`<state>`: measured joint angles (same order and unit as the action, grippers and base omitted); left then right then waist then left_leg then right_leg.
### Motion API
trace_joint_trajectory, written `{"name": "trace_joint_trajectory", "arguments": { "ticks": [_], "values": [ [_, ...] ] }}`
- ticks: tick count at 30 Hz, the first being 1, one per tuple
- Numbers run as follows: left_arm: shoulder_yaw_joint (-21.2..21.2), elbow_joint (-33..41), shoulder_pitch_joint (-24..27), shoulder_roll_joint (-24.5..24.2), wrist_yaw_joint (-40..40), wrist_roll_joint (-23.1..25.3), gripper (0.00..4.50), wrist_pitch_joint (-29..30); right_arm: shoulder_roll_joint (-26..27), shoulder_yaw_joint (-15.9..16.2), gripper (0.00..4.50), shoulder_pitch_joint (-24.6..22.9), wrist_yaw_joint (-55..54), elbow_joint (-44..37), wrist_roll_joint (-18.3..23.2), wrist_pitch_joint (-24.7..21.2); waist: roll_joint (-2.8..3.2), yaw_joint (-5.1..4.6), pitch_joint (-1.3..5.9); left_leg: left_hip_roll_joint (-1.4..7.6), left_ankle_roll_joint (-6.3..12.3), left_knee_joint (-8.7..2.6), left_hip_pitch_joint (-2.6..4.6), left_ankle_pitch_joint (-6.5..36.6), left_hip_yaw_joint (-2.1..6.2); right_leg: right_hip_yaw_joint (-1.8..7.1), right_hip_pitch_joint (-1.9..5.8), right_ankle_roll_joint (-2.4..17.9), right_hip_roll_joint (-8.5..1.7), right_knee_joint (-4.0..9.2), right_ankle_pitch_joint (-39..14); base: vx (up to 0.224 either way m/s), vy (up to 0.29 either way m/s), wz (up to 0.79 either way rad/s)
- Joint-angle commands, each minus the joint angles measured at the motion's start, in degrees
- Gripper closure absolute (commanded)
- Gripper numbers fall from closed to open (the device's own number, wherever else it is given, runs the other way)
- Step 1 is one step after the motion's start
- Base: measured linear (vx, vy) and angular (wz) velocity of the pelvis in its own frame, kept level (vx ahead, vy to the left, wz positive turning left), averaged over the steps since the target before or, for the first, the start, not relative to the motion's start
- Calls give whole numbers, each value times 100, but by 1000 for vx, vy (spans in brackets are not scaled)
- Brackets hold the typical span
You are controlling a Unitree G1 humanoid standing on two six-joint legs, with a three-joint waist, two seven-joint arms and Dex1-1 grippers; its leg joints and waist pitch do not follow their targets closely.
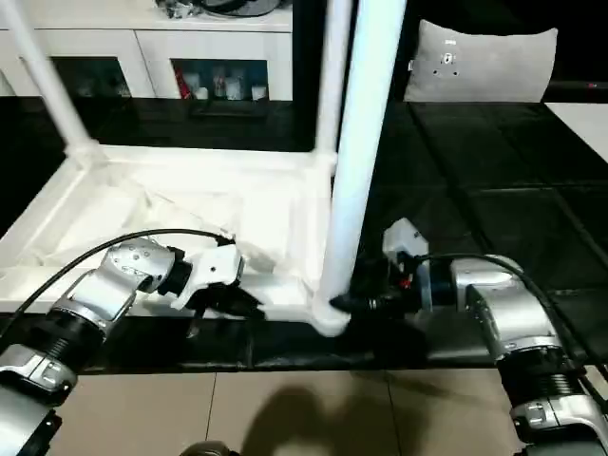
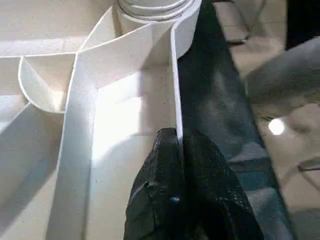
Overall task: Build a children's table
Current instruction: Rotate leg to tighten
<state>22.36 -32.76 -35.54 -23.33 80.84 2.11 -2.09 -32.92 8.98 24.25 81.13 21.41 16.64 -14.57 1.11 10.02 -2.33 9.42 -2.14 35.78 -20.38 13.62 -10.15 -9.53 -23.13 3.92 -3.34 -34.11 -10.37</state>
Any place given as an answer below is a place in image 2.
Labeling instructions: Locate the white plastic table leg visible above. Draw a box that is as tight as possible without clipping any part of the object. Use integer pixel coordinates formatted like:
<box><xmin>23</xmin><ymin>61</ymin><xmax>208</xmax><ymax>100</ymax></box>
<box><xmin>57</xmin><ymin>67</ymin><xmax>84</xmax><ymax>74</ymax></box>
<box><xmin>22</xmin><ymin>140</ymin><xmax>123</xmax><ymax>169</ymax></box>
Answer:
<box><xmin>116</xmin><ymin>0</ymin><xmax>194</xmax><ymax>24</ymax></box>

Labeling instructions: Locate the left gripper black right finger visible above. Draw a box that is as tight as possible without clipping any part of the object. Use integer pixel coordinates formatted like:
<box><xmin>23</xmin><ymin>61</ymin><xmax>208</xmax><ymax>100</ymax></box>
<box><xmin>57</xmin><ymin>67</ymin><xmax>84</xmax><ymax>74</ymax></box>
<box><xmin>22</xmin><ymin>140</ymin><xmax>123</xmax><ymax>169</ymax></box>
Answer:
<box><xmin>180</xmin><ymin>128</ymin><xmax>265</xmax><ymax>240</ymax></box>

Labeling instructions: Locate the white plastic table top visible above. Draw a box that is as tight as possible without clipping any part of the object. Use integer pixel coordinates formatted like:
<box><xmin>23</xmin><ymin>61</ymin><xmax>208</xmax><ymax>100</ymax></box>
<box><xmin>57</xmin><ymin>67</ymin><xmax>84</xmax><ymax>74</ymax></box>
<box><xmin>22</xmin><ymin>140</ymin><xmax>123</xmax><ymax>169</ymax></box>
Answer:
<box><xmin>0</xmin><ymin>0</ymin><xmax>202</xmax><ymax>240</ymax></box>

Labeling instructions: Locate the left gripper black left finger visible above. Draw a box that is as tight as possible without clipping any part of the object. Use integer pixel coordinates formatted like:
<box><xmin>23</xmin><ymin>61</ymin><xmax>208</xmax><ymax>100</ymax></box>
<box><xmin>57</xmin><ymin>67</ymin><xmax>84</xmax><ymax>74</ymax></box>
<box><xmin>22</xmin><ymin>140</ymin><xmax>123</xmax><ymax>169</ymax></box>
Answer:
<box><xmin>123</xmin><ymin>127</ymin><xmax>187</xmax><ymax>240</ymax></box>

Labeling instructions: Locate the black work mat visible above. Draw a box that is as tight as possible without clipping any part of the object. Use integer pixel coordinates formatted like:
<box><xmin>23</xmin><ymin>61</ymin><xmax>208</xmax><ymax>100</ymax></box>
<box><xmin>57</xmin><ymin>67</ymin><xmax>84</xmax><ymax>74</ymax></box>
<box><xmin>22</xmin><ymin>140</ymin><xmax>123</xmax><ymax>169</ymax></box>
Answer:
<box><xmin>176</xmin><ymin>0</ymin><xmax>295</xmax><ymax>240</ymax></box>

